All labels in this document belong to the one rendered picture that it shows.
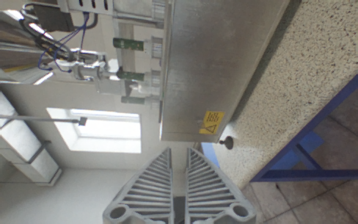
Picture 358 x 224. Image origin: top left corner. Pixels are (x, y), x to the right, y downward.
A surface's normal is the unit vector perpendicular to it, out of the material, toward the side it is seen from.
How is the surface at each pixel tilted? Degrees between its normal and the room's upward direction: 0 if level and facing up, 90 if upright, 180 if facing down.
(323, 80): 0
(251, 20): 90
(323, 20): 0
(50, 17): 90
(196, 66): 90
